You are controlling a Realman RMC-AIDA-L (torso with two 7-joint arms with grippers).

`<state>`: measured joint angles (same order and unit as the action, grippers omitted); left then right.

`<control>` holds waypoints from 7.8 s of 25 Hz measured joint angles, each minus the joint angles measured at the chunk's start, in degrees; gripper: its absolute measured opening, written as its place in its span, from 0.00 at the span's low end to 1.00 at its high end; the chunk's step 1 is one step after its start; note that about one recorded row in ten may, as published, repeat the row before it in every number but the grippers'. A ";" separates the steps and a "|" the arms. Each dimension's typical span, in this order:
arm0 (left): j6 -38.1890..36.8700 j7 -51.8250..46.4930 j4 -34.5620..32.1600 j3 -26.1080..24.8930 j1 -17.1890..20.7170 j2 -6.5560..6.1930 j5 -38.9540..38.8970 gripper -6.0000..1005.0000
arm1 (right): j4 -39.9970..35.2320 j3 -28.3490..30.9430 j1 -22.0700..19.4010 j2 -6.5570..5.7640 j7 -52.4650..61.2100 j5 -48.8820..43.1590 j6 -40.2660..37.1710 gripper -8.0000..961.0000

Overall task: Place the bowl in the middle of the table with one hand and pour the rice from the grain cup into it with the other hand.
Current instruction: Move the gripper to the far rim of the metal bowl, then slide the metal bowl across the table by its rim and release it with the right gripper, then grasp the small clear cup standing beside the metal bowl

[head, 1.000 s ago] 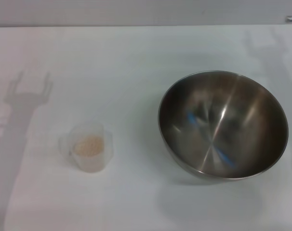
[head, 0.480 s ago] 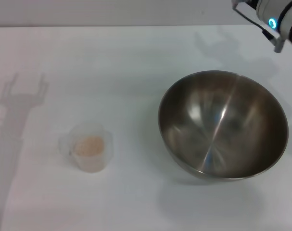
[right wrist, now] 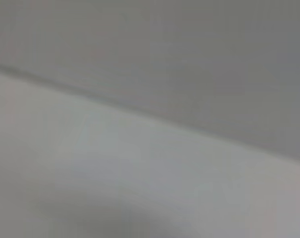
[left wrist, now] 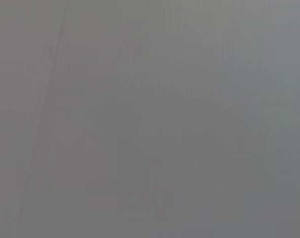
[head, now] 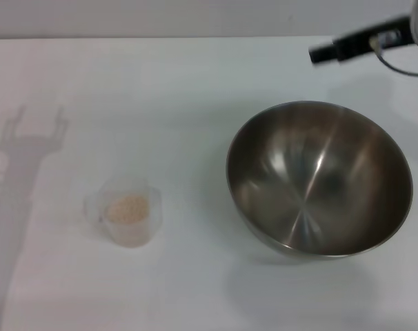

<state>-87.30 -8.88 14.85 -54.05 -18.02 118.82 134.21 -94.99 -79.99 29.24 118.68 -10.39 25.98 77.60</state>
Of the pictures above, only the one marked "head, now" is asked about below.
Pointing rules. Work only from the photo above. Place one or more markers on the clear plastic measuring cup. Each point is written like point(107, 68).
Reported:
point(95, 207)

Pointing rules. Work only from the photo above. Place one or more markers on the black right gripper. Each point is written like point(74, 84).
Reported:
point(357, 43)

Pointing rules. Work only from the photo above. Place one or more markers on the white rice grains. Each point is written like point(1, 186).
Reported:
point(128, 208)

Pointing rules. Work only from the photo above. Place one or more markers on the stainless steel mixing bowl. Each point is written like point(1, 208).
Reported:
point(319, 179)

